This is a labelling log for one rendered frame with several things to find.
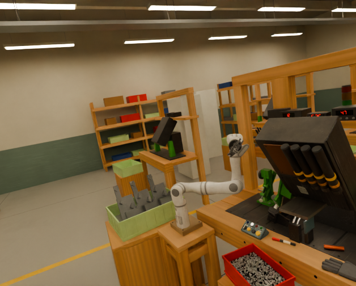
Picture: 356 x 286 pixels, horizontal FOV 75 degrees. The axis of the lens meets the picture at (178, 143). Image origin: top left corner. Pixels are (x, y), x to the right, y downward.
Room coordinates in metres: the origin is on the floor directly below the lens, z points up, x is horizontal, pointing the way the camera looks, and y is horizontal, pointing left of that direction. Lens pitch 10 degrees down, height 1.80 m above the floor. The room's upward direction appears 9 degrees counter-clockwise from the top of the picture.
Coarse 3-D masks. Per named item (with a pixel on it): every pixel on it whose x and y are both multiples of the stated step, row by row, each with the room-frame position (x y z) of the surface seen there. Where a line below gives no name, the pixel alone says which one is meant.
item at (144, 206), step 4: (132, 184) 2.09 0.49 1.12; (132, 188) 2.09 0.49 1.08; (136, 188) 2.11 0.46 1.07; (136, 192) 2.08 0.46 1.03; (140, 192) 2.10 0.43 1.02; (144, 192) 2.12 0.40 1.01; (148, 192) 2.14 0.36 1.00; (136, 196) 2.06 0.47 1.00; (144, 196) 2.10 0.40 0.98; (136, 200) 2.04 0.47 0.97; (140, 200) 2.06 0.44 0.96; (144, 200) 2.08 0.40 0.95; (140, 204) 2.04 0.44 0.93; (144, 204) 2.06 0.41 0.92; (148, 204) 2.02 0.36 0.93; (152, 204) 2.04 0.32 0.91; (156, 204) 2.05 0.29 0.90; (140, 208) 2.02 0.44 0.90; (144, 208) 2.01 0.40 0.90; (148, 208) 2.00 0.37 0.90
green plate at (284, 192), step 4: (280, 180) 1.38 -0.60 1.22; (280, 184) 1.38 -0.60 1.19; (280, 188) 1.39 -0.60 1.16; (284, 188) 1.38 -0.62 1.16; (280, 192) 1.40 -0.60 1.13; (284, 192) 1.38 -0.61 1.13; (288, 192) 1.36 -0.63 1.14; (280, 196) 1.41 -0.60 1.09; (288, 196) 1.36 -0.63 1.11; (292, 196) 1.35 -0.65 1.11
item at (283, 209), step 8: (296, 200) 1.26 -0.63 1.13; (304, 200) 1.24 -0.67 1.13; (312, 200) 1.23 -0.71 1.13; (280, 208) 1.20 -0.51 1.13; (288, 208) 1.19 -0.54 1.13; (296, 208) 1.17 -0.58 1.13; (304, 208) 1.16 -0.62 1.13; (312, 208) 1.15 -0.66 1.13; (320, 208) 1.14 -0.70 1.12; (296, 216) 1.12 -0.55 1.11; (304, 216) 1.09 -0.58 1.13; (312, 216) 1.10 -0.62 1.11
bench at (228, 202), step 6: (240, 192) 2.05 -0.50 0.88; (246, 192) 2.03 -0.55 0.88; (252, 192) 2.01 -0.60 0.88; (258, 192) 1.99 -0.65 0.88; (276, 192) 1.93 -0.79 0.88; (228, 198) 1.97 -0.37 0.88; (234, 198) 1.95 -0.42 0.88; (240, 198) 1.93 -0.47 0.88; (246, 198) 1.91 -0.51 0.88; (216, 204) 1.89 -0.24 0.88; (222, 204) 1.87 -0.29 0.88; (228, 204) 1.85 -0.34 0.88; (234, 204) 1.84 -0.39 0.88; (216, 246) 1.78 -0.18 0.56
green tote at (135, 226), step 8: (112, 208) 2.06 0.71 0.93; (152, 208) 1.84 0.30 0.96; (160, 208) 1.87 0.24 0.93; (168, 208) 1.91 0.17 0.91; (112, 216) 1.84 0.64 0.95; (136, 216) 1.76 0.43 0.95; (144, 216) 1.80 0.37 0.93; (152, 216) 1.83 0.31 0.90; (160, 216) 1.87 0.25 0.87; (168, 216) 1.90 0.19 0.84; (112, 224) 1.93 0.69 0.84; (120, 224) 1.69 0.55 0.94; (128, 224) 1.72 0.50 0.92; (136, 224) 1.75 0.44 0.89; (144, 224) 1.79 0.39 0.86; (152, 224) 1.82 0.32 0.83; (160, 224) 1.86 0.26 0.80; (120, 232) 1.71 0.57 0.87; (128, 232) 1.72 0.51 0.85; (136, 232) 1.75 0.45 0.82; (144, 232) 1.78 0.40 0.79
